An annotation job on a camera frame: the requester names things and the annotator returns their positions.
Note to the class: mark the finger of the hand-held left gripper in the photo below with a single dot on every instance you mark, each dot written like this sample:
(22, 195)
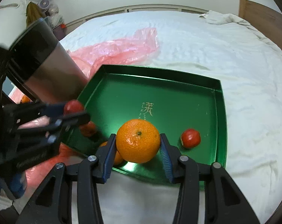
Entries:
(78, 119)
(53, 109)

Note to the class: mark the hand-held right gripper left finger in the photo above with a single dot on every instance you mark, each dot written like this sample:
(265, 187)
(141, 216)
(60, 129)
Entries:
(108, 158)

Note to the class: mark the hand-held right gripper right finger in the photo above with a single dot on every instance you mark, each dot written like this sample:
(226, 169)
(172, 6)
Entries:
(165, 158)

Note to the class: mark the orange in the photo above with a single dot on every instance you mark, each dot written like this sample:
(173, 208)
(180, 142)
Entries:
(138, 140)
(25, 99)
(118, 159)

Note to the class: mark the small red apple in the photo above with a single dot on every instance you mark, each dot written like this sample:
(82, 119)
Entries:
(190, 138)
(88, 129)
(73, 106)

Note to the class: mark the green square tray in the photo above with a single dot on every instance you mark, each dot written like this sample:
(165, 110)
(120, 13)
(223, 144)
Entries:
(178, 102)

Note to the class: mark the person's left hand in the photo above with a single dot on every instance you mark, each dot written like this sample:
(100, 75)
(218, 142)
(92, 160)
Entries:
(17, 184)

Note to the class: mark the purple bin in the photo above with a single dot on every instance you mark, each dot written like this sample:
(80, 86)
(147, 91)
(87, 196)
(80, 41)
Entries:
(59, 31)

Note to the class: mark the pink plastic sheet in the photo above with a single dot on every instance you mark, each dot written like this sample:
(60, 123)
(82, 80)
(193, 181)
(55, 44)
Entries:
(122, 49)

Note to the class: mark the pile of plastic bags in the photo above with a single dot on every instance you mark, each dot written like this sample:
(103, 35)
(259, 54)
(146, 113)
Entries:
(54, 11)

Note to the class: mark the olive green coat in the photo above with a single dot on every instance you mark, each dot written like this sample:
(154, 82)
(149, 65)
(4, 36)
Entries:
(31, 14)

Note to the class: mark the small white fan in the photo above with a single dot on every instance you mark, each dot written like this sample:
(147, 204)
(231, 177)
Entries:
(44, 3)

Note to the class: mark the white coat rack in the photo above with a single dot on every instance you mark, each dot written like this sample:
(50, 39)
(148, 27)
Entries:
(26, 0)

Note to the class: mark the crumpled white cloth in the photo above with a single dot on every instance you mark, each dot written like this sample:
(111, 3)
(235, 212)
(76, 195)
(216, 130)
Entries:
(225, 17)

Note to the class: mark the wooden headboard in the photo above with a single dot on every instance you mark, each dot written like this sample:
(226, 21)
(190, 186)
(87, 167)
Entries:
(260, 14)

